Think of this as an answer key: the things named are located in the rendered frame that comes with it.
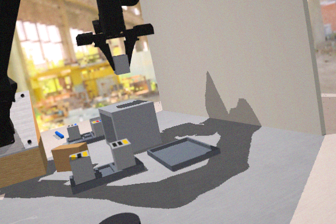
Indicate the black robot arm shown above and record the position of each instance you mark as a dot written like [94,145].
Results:
[8,18]

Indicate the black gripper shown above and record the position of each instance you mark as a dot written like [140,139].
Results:
[112,20]

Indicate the beige wall panel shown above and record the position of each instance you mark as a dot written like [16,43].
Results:
[245,61]

